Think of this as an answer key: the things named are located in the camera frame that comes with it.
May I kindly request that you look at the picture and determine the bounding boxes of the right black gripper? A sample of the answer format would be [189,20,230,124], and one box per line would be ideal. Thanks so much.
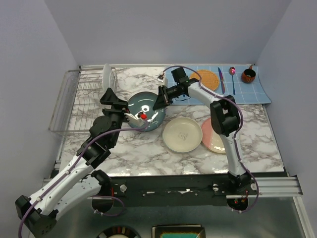
[152,84,181,111]

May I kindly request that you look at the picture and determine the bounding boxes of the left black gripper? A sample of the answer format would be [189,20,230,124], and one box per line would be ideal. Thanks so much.
[100,88,134,147]

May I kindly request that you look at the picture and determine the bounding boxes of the wire dish rack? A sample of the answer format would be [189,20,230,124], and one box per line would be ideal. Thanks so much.
[49,66,105,135]

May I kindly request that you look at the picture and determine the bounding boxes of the cream white plate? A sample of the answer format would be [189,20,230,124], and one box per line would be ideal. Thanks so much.
[162,117,203,145]

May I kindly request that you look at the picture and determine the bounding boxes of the pink and cream plate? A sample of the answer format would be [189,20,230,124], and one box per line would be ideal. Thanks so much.
[201,118,225,154]

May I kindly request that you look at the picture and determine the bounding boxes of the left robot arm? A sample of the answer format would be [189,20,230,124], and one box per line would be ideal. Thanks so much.
[15,88,128,238]

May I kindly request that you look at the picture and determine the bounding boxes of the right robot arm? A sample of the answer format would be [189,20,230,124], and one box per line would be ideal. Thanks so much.
[153,65,259,194]

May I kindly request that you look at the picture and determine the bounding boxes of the woven wicker trivet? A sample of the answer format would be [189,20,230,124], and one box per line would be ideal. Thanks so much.
[197,69,219,91]

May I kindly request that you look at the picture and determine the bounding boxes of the iridescent table knife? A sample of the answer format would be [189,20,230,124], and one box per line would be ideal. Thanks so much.
[218,67,225,94]

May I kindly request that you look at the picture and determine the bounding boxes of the iridescent spoon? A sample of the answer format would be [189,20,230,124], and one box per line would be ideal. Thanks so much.
[229,67,236,95]

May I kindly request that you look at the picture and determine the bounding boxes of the blue tiled placemat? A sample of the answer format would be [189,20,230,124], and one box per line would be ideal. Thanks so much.
[165,64,271,105]

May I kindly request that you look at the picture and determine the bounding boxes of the brown ceramic cup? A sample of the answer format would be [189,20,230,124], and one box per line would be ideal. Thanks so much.
[241,66,256,84]

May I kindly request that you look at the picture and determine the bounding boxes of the black mounting base bar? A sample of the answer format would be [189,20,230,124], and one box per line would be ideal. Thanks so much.
[81,171,258,207]

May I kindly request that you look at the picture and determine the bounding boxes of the round striped object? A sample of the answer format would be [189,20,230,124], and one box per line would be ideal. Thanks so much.
[96,226,141,238]

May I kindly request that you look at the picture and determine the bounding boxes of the dark rectangular tray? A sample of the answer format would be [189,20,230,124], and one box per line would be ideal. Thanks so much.
[152,224,206,238]

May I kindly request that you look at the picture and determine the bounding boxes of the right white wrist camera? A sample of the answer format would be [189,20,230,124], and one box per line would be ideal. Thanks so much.
[157,72,168,86]

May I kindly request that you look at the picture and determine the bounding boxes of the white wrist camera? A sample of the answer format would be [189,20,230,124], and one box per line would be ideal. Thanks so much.
[124,113,147,126]
[157,72,168,86]

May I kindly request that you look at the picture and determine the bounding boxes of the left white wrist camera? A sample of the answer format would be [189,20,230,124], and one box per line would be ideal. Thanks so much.
[124,113,147,126]

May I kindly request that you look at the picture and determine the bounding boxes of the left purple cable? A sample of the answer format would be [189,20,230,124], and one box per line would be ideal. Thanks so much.
[18,121,152,238]

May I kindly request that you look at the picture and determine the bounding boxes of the aluminium extrusion rail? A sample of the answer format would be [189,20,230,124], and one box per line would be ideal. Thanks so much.
[40,174,302,201]

